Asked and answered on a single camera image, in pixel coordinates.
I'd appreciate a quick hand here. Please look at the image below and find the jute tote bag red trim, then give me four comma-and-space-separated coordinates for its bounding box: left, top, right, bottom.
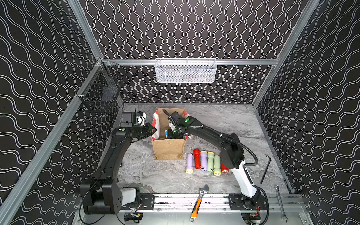
151, 108, 188, 160

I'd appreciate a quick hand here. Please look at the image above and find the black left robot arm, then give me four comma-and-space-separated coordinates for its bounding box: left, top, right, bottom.
80, 111, 157, 215

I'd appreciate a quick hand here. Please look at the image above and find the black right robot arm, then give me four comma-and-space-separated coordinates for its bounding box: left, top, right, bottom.
162, 109, 269, 210

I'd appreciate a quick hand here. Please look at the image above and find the red flashlight front row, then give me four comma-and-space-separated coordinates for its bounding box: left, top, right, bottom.
193, 149, 201, 169

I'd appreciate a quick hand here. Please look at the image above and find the lavender flashlight middle front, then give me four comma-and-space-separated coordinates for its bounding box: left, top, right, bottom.
200, 151, 208, 172

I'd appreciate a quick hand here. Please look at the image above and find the light green flashlight left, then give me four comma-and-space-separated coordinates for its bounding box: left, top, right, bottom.
207, 152, 215, 174

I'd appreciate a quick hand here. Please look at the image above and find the light green flashlight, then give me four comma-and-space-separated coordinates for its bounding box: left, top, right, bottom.
213, 155, 222, 176
207, 152, 215, 174

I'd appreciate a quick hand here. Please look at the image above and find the lavender flashlight yellow head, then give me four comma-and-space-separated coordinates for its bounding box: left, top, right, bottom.
186, 153, 194, 174

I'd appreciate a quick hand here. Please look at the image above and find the light green flashlight right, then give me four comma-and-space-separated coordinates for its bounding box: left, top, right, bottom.
213, 155, 222, 176

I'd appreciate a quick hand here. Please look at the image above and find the red flashlight front lower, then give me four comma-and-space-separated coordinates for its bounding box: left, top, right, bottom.
221, 163, 229, 173

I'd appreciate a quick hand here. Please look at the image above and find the black hex key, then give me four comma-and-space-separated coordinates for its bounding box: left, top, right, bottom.
260, 154, 272, 184

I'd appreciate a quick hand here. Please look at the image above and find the silver combination wrench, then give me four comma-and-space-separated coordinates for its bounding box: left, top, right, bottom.
274, 185, 288, 223

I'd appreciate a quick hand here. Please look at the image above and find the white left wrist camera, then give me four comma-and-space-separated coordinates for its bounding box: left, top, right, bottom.
136, 111, 147, 126

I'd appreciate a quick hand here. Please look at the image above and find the black wire mesh basket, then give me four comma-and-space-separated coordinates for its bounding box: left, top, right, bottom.
80, 61, 129, 113

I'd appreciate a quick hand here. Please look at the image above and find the white wire mesh basket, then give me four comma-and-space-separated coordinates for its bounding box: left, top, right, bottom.
154, 58, 218, 83

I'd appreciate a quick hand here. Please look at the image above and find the orange handled adjustable wrench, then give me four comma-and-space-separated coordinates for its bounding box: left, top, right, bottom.
189, 185, 209, 223

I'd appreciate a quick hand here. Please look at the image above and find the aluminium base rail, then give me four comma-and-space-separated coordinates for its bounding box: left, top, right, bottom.
121, 194, 305, 213

